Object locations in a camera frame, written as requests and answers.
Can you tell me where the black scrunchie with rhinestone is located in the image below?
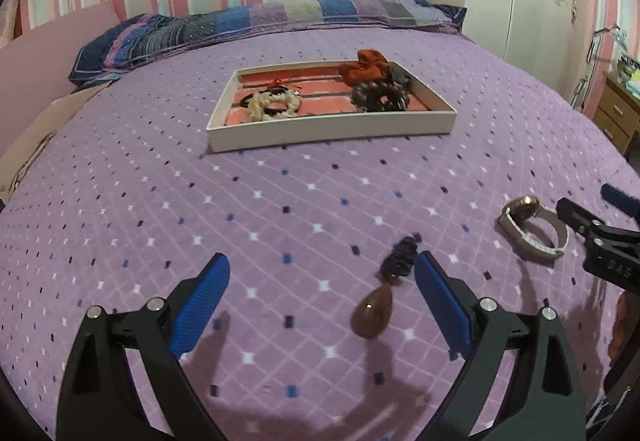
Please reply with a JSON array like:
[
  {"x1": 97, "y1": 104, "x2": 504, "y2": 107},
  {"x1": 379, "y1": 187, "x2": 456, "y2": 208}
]
[{"x1": 380, "y1": 86, "x2": 410, "y2": 112}]

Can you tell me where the black plastic hair claw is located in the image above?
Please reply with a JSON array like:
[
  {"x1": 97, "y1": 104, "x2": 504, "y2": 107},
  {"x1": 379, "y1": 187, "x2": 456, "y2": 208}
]
[{"x1": 392, "y1": 72, "x2": 411, "y2": 92}]

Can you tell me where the cream ribbon scrunchie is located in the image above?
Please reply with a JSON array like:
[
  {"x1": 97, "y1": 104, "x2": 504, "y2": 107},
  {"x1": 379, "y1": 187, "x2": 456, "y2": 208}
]
[{"x1": 246, "y1": 89, "x2": 303, "y2": 122}]

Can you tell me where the person's right hand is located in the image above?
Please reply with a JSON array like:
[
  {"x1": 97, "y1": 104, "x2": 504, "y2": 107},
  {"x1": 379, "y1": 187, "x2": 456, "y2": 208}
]
[{"x1": 608, "y1": 293, "x2": 629, "y2": 363}]

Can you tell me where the wooden nightstand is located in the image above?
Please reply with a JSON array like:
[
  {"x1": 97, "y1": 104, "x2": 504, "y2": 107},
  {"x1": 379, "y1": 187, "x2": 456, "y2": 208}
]
[{"x1": 592, "y1": 72, "x2": 639, "y2": 158}]

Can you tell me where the purple diamond-pattern bedspread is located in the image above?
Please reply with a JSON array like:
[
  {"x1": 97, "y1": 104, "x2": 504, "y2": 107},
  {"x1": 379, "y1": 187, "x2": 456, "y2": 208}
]
[{"x1": 1, "y1": 28, "x2": 639, "y2": 440}]

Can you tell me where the rust orange scrunchie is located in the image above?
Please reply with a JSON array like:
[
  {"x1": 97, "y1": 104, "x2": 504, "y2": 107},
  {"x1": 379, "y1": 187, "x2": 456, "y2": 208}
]
[{"x1": 338, "y1": 50, "x2": 390, "y2": 86}]

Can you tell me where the white tray brick-pattern liner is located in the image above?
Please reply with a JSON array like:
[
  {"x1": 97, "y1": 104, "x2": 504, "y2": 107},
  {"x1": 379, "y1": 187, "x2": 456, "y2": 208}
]
[{"x1": 206, "y1": 60, "x2": 458, "y2": 153}]

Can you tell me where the pink headboard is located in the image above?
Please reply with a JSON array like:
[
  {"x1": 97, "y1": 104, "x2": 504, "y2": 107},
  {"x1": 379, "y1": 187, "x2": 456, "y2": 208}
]
[{"x1": 0, "y1": 2, "x2": 119, "y2": 150}]

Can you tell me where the patchwork striped pillow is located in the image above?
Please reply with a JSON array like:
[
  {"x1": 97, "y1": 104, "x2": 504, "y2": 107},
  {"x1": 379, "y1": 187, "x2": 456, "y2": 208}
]
[{"x1": 68, "y1": 0, "x2": 468, "y2": 88}]

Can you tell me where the white strap gold watch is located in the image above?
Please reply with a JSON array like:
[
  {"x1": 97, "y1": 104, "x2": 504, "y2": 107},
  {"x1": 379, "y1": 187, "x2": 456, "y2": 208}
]
[{"x1": 497, "y1": 195, "x2": 570, "y2": 263}]

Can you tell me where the black bead amber pendant necklace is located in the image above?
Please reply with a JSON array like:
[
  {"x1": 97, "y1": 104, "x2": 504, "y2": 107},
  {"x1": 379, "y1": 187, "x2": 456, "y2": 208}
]
[{"x1": 349, "y1": 233, "x2": 422, "y2": 341}]

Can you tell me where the brown wooden bead bracelet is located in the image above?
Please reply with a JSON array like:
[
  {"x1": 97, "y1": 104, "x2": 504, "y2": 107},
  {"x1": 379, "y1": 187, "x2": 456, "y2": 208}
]
[{"x1": 350, "y1": 80, "x2": 409, "y2": 113}]

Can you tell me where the red string charm bracelet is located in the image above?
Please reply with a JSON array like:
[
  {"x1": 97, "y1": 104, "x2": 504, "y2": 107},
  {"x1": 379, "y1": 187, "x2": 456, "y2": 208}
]
[{"x1": 267, "y1": 77, "x2": 304, "y2": 94}]

